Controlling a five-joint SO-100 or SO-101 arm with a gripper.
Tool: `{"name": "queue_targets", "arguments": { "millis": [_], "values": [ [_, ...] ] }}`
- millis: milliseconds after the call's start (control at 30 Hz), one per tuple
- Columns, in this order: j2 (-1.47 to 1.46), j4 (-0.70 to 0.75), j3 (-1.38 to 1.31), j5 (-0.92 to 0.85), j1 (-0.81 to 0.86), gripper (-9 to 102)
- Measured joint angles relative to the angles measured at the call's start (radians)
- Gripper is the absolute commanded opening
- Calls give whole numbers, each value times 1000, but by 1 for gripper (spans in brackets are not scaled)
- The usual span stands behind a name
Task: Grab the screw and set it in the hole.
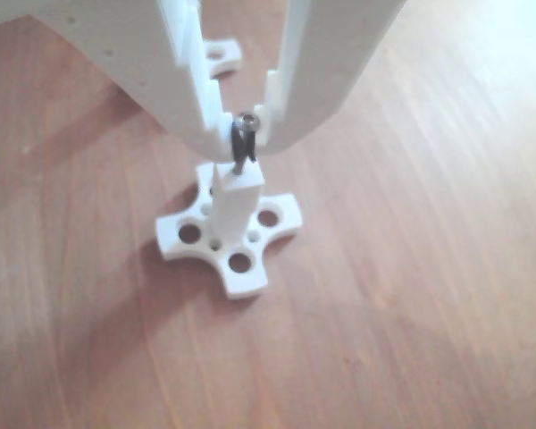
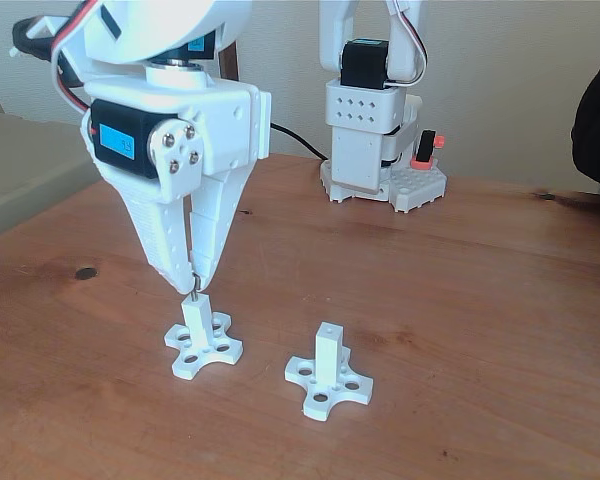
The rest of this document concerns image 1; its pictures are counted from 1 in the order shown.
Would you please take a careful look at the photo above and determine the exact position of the silver metal screw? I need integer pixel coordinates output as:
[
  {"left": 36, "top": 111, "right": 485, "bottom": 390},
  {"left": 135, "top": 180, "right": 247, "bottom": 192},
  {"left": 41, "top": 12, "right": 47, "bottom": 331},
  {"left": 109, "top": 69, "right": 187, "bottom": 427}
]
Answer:
[{"left": 230, "top": 112, "right": 263, "bottom": 177}]

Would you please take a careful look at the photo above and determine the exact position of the white cross-base peg stand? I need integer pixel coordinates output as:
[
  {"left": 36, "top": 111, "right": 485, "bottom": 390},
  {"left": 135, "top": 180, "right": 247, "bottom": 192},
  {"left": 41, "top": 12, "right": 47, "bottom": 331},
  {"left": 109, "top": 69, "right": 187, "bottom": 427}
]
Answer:
[
  {"left": 204, "top": 39, "right": 243, "bottom": 80},
  {"left": 155, "top": 159, "right": 304, "bottom": 299}
]

